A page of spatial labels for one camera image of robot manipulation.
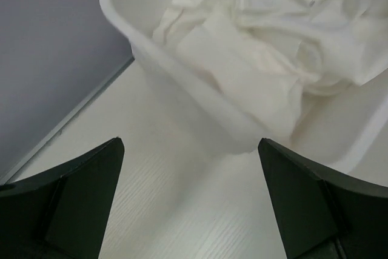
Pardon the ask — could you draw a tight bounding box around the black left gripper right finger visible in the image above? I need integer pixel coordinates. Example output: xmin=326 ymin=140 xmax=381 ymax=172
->
xmin=258 ymin=138 xmax=387 ymax=258

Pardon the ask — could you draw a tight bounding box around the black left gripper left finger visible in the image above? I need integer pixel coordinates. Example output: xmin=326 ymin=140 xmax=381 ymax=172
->
xmin=1 ymin=138 xmax=124 ymax=258

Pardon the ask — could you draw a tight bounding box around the white plastic basket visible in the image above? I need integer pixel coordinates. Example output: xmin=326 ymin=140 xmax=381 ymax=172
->
xmin=99 ymin=0 xmax=387 ymax=173

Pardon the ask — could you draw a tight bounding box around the white shirt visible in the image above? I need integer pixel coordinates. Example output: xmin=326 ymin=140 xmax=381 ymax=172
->
xmin=153 ymin=0 xmax=387 ymax=139

